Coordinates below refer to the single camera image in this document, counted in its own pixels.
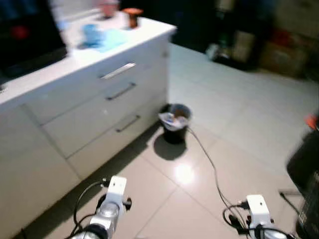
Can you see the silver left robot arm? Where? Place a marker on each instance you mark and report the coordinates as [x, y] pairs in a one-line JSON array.
[[104, 215]]

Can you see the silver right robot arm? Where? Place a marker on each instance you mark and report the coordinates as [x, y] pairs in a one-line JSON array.
[[271, 234]]

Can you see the small orange object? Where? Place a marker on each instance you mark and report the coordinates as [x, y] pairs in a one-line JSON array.
[[312, 121]]

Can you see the black mesh-sided appliance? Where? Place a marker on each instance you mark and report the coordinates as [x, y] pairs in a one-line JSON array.
[[304, 164]]

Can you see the brown cardboard box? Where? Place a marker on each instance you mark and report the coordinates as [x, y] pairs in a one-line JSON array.
[[276, 59]]

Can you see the black appliance stand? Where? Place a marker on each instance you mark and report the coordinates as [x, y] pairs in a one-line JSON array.
[[234, 40]]

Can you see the black waste bucket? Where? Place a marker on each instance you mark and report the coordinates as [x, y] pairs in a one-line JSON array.
[[175, 135]]

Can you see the white bin liner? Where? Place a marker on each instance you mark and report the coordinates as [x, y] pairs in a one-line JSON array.
[[167, 121]]

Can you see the brown cup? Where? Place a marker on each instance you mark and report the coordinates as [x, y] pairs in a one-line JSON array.
[[132, 19]]

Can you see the light blue cloth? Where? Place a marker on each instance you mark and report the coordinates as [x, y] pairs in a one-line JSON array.
[[112, 40]]

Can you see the pink cup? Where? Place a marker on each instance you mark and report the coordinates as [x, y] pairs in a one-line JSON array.
[[108, 9]]

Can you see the blue cup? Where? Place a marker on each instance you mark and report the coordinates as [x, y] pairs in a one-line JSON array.
[[91, 35]]

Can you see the white drawer cabinet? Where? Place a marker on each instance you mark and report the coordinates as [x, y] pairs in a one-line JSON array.
[[75, 119]]

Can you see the black screen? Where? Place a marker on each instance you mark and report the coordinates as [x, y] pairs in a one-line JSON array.
[[30, 50]]

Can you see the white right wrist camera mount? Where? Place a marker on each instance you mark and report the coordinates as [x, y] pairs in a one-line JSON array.
[[258, 206]]

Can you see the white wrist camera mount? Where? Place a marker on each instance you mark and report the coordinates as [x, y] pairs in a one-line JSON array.
[[117, 186], [258, 206]]

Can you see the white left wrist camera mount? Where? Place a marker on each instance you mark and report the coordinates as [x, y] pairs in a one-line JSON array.
[[117, 186]]

